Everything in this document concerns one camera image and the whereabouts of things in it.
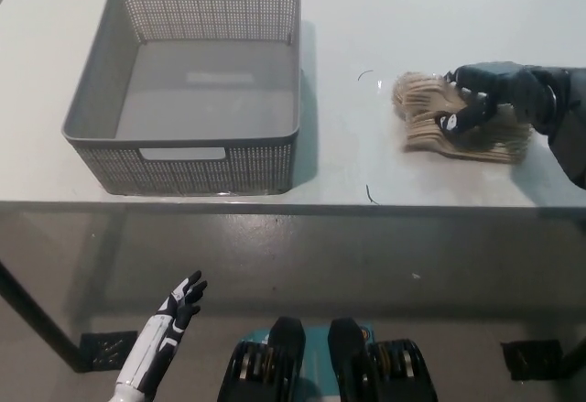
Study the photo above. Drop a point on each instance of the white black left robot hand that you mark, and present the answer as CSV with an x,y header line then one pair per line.
x,y
158,342

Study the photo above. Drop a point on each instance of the clear bag of wooden cutlery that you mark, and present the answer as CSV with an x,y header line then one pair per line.
x,y
421,97

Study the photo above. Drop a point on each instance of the grey perforated plastic basket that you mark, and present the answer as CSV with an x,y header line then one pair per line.
x,y
137,170

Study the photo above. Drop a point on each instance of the black table leg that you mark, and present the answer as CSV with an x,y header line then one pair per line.
x,y
577,357
41,312

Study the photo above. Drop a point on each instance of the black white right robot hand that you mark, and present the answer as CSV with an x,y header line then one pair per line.
x,y
513,86

